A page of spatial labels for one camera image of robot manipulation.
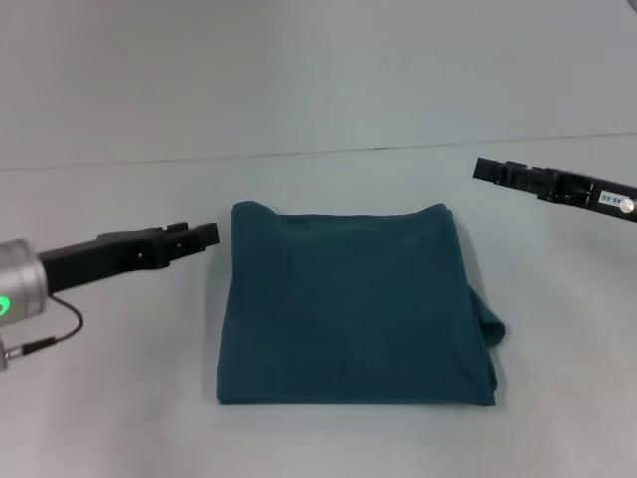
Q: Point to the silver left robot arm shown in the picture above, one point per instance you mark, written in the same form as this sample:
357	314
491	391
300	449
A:
22	286

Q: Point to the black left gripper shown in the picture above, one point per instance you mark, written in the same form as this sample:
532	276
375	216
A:
109	256

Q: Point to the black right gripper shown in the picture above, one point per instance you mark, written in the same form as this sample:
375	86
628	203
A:
592	191

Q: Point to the teal blue shirt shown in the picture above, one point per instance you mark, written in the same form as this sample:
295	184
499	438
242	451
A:
358	309

